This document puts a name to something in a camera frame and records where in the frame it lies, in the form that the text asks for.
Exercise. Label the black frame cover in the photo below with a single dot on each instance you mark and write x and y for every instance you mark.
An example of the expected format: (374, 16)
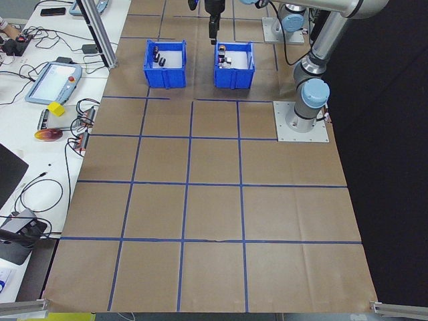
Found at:
(394, 167)

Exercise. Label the blue plastic button bin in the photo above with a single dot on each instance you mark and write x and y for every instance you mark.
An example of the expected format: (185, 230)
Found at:
(234, 80)

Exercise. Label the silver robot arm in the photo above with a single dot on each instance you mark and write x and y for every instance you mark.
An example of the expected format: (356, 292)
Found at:
(329, 33)
(292, 21)

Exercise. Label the yellow sheet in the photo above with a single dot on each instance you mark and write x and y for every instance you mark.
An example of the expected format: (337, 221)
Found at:
(70, 317)

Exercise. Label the grey stand base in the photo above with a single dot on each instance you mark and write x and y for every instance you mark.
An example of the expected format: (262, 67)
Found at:
(13, 254)

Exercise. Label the person forearm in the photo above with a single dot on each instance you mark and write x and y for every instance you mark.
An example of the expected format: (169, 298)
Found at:
(10, 30)

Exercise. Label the black laptop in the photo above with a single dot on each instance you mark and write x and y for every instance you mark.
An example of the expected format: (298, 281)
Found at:
(10, 174)

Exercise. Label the black circuit device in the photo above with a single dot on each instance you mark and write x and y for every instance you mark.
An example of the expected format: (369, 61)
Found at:
(18, 45)

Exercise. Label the aluminium extrusion post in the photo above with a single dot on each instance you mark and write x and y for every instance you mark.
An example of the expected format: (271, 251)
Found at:
(102, 40)

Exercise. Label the red yellow mango toy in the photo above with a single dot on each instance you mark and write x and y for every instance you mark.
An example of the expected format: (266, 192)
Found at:
(48, 135)

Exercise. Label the orange white switch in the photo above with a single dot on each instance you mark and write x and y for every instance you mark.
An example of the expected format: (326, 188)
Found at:
(228, 61)

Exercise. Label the black smartphone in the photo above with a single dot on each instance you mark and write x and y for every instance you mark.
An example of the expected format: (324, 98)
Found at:
(53, 11)

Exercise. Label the yellow block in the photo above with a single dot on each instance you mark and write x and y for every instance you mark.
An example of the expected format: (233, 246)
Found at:
(56, 109)

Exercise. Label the dark grey adapter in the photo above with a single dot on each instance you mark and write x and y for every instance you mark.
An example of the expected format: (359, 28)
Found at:
(65, 60)

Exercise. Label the black orange adapter box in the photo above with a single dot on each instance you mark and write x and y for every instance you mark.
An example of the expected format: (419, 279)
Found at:
(82, 142)
(91, 112)

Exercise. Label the grey power adapter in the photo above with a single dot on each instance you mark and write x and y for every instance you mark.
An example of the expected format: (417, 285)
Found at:
(90, 49)

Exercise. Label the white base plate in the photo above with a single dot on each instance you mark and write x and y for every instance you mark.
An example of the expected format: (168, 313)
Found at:
(284, 133)
(269, 33)

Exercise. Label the blue plastic cylinder bin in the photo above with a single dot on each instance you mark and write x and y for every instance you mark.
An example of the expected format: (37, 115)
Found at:
(165, 78)

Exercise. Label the white blue box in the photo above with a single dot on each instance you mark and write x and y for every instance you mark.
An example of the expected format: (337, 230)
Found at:
(6, 277)

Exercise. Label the white desk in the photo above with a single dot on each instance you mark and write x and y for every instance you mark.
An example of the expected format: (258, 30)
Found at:
(93, 90)

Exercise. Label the grey blue teach pendant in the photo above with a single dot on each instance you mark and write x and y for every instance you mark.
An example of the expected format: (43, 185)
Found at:
(74, 8)
(50, 80)

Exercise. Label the black cylinder part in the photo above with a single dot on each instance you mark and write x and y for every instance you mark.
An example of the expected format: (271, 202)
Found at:
(155, 53)
(163, 62)
(159, 59)

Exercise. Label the grey flat box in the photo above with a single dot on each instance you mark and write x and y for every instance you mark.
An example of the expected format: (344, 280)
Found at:
(55, 123)

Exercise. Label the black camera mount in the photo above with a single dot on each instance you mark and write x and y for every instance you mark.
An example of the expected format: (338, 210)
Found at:
(33, 230)

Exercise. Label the silver usb hub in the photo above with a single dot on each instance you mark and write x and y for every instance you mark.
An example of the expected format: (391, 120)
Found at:
(20, 220)

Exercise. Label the aluminium extrusion bar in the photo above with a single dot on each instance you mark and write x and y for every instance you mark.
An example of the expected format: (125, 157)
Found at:
(401, 309)
(23, 307)

